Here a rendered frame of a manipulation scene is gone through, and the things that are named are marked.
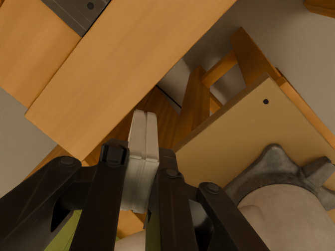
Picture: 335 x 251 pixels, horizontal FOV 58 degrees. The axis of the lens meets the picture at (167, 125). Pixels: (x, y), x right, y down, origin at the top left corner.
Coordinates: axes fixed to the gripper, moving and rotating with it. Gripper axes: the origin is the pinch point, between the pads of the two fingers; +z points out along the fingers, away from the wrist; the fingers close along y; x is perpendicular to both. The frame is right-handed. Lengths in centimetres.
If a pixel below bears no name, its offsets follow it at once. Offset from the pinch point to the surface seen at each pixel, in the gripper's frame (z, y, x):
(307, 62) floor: 114, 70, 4
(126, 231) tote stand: 50, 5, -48
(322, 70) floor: 113, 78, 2
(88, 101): 36.9, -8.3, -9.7
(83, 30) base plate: 35.9, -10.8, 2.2
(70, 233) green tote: 44, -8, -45
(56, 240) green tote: 40, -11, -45
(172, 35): 33.3, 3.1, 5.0
